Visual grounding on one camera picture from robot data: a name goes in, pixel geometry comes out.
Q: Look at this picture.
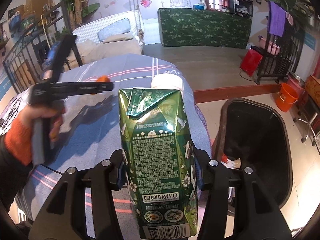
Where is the green milk carton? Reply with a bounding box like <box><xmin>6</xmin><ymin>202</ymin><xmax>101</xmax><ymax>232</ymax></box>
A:
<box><xmin>118</xmin><ymin>73</ymin><xmax>198</xmax><ymax>239</ymax></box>

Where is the orange plastic bucket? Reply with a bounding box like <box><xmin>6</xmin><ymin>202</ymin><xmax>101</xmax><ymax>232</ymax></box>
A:
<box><xmin>275</xmin><ymin>83</ymin><xmax>299</xmax><ymax>112</ymax></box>

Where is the orange peel scrap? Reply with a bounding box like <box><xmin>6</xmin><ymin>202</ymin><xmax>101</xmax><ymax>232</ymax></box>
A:
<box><xmin>91</xmin><ymin>75</ymin><xmax>114</xmax><ymax>95</ymax></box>

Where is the purple towel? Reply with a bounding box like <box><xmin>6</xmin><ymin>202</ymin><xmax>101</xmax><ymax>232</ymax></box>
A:
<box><xmin>267</xmin><ymin>1</ymin><xmax>286</xmax><ymax>37</ymax></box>

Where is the grey blue pillow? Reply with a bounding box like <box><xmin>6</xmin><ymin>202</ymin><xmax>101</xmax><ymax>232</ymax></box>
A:
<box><xmin>98</xmin><ymin>18</ymin><xmax>131</xmax><ymax>42</ymax></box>

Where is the beige blanket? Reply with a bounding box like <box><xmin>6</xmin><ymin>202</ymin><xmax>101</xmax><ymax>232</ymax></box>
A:
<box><xmin>76</xmin><ymin>32</ymin><xmax>142</xmax><ymax>64</ymax></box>

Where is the person orange sleeve forearm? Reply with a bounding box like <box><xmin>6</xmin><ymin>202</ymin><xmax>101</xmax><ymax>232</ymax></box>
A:
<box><xmin>0</xmin><ymin>118</ymin><xmax>33</xmax><ymax>211</ymax></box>

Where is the grey striped table cloth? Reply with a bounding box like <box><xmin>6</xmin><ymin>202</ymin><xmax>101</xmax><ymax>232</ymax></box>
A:
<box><xmin>0</xmin><ymin>53</ymin><xmax>212</xmax><ymax>238</ymax></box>

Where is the black iron railing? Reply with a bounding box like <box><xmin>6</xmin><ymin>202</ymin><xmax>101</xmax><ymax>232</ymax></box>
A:
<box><xmin>2</xmin><ymin>2</ymin><xmax>72</xmax><ymax>94</ymax></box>

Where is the pink bucket with lid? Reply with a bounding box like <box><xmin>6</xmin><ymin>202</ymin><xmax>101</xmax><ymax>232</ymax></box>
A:
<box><xmin>287</xmin><ymin>72</ymin><xmax>305</xmax><ymax>96</ymax></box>

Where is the black trash bin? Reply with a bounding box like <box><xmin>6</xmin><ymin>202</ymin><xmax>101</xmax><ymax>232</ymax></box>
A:
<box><xmin>212</xmin><ymin>98</ymin><xmax>293</xmax><ymax>207</ymax></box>

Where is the potted green plant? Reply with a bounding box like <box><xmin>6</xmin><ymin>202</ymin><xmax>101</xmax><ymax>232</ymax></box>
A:
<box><xmin>269</xmin><ymin>0</ymin><xmax>313</xmax><ymax>31</ymax></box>

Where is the person left hand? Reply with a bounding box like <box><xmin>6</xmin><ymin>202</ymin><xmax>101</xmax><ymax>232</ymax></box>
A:
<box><xmin>18</xmin><ymin>105</ymin><xmax>66</xmax><ymax>142</ymax></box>

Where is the white swing bed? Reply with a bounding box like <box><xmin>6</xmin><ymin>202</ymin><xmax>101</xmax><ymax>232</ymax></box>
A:
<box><xmin>73</xmin><ymin>10</ymin><xmax>144</xmax><ymax>64</ymax></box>

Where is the red bag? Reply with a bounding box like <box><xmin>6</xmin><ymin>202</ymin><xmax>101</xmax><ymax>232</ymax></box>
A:
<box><xmin>240</xmin><ymin>48</ymin><xmax>263</xmax><ymax>77</ymax></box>

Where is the rolling stool with cushion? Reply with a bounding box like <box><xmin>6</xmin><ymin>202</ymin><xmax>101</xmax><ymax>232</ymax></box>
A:
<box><xmin>293</xmin><ymin>75</ymin><xmax>319</xmax><ymax>146</ymax></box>

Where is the black metal rack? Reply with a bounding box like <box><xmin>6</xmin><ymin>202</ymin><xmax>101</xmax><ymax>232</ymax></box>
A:
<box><xmin>255</xmin><ymin>24</ymin><xmax>305</xmax><ymax>85</ymax></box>

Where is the pink basin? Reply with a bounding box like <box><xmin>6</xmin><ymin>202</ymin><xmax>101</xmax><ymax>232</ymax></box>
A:
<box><xmin>258</xmin><ymin>35</ymin><xmax>280</xmax><ymax>56</ymax></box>

